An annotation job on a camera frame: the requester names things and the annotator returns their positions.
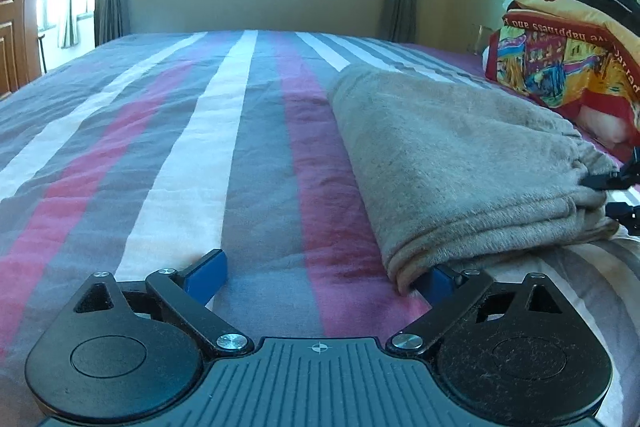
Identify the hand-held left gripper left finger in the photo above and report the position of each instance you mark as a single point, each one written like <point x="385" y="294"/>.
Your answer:
<point x="207" y="272"/>

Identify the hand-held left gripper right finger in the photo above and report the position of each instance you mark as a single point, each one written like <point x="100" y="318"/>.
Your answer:
<point x="441" y="283"/>

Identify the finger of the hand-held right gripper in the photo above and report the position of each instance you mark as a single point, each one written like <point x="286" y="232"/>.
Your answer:
<point x="622" y="217"/>
<point x="607" y="181"/>

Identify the grey towel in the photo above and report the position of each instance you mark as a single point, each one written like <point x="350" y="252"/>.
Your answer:
<point x="450" y="147"/>

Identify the white pillow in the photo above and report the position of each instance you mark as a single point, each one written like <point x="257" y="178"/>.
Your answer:
<point x="605" y="122"/>

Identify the colourful printed blanket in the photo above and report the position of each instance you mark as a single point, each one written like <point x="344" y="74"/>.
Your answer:
<point x="550" y="62"/>

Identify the striped pink bed sheet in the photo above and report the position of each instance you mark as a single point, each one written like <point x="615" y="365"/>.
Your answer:
<point x="200" y="132"/>

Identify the wooden wardrobe door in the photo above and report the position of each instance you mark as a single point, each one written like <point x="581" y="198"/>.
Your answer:
<point x="15" y="2"/>

